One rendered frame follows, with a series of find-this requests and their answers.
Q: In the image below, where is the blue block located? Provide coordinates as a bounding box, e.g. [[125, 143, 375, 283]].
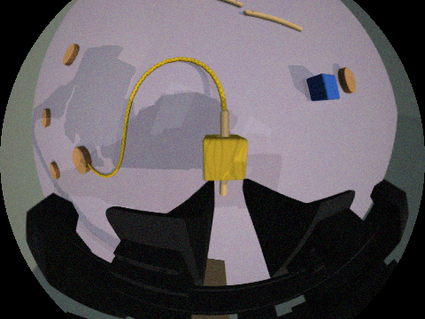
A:
[[307, 74, 340, 102]]

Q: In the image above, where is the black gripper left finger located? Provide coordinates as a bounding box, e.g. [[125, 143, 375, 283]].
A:
[[105, 181, 215, 286]]

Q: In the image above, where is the thin tan wooden stick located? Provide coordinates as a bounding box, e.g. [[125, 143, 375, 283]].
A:
[[222, 0, 242, 8], [244, 10, 304, 32]]

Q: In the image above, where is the yellow string with thin wooden stick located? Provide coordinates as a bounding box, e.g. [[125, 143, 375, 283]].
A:
[[88, 57, 230, 196]]

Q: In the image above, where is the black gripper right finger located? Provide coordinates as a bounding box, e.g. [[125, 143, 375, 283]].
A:
[[242, 178, 355, 277]]

